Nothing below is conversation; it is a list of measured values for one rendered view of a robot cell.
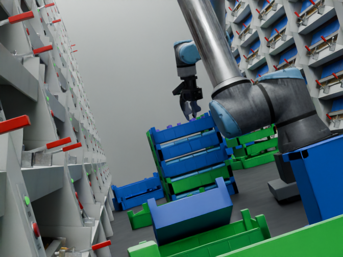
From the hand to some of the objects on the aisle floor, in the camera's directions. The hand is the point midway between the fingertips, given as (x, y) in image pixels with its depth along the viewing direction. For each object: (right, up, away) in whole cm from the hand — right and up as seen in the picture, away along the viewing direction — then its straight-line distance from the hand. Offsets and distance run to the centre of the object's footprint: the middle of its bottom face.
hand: (190, 117), depth 308 cm
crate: (+38, -27, -152) cm, 158 cm away
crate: (-3, -34, -136) cm, 140 cm away
